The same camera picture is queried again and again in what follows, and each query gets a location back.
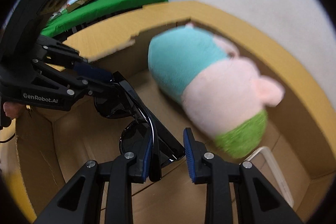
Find white clear phone case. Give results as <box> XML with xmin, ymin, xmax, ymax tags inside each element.
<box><xmin>244</xmin><ymin>146</ymin><xmax>294</xmax><ymax>208</ymax></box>

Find black sunglasses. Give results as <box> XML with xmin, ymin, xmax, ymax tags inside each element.
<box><xmin>94</xmin><ymin>72</ymin><xmax>185</xmax><ymax>184</ymax></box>

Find pig plush toy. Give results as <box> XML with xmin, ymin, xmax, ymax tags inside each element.
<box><xmin>147</xmin><ymin>23</ymin><xmax>285</xmax><ymax>159</ymax></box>

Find operator left hand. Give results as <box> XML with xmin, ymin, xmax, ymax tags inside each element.
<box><xmin>3</xmin><ymin>102</ymin><xmax>26</xmax><ymax>119</ymax></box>

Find green table cloth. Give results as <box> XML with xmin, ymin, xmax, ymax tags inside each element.
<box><xmin>41</xmin><ymin>0</ymin><xmax>168</xmax><ymax>37</ymax></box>

